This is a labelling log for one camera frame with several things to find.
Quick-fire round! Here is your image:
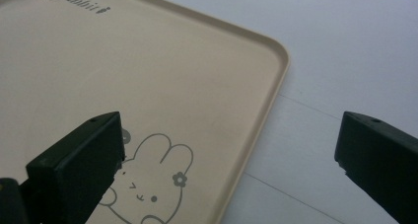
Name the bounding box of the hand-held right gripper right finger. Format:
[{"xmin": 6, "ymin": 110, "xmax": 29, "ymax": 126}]
[{"xmin": 333, "ymin": 111, "xmax": 418, "ymax": 224}]

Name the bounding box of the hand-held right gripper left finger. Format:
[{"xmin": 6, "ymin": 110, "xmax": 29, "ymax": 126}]
[{"xmin": 19, "ymin": 111, "xmax": 126, "ymax": 224}]

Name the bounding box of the beige tray with rabbit print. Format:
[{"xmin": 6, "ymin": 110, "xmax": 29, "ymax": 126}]
[{"xmin": 0, "ymin": 0, "xmax": 291, "ymax": 224}]

